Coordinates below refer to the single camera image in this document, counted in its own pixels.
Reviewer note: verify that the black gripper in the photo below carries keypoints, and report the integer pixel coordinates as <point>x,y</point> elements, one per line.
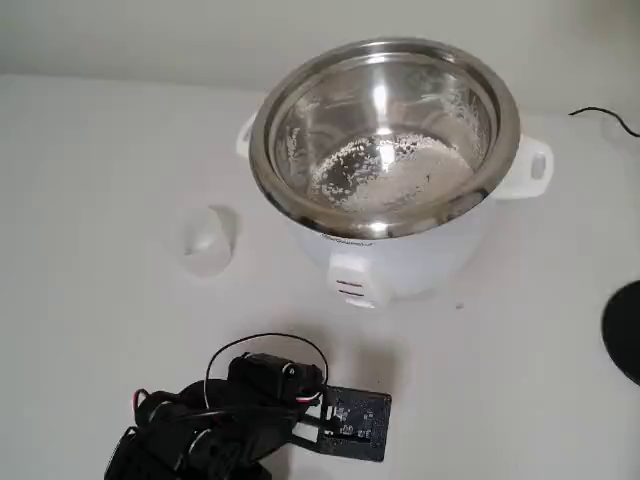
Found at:
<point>280,376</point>

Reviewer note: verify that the translucent plastic measuring cup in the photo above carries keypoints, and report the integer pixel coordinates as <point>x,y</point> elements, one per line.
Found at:
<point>210,257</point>

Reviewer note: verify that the white rice grains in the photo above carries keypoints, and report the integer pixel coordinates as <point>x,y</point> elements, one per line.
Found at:
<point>430,170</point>

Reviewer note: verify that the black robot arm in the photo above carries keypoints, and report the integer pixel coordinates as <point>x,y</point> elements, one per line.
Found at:
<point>170,430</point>

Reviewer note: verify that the white rice cooker housing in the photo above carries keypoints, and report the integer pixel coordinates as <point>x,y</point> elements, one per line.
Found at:
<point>425,260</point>

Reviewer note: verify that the stainless steel inner pot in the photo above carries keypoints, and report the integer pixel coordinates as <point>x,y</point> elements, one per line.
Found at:
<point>380,100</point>

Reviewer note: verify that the black round object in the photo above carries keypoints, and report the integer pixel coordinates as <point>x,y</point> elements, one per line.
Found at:
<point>625,330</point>

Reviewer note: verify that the black camera circuit board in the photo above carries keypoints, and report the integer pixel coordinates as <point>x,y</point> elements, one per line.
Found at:
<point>375,410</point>

